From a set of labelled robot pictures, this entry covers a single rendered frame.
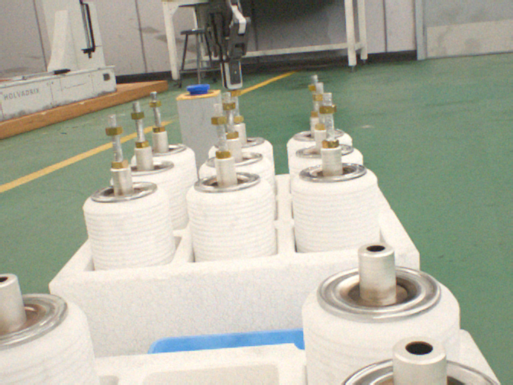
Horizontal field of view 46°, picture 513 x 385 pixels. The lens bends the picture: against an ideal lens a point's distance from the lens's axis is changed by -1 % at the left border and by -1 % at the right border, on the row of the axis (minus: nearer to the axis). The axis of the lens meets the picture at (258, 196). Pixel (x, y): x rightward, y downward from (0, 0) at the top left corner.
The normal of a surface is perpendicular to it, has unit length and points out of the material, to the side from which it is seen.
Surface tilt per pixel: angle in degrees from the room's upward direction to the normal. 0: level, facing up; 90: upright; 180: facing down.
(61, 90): 90
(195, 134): 90
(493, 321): 0
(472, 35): 90
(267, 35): 90
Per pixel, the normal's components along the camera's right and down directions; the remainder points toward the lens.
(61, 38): -0.32, -0.15
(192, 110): -0.03, 0.27
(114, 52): -0.30, 0.29
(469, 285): -0.11, -0.96
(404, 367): -0.77, 0.25
